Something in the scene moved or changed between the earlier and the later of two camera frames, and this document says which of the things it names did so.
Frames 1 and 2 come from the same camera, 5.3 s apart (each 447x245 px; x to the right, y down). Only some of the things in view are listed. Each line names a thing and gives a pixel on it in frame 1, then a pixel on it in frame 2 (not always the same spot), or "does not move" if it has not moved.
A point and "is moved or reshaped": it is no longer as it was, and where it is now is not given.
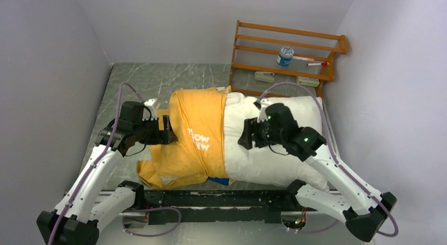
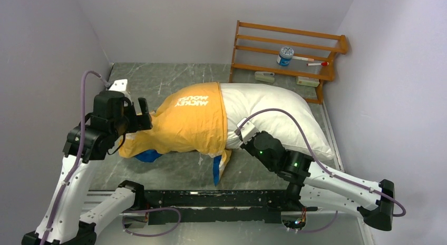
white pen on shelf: [303, 58] does not move
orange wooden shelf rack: [300, 54] does not move
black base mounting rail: [257, 206] does not move
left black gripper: [169, 136] → [139, 122]
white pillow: [265, 164] is moved or reshaped
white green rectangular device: [266, 77] does not move
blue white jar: [284, 58] does not move
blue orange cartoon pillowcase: [196, 116] is moved or reshaped
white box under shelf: [310, 81] does not move
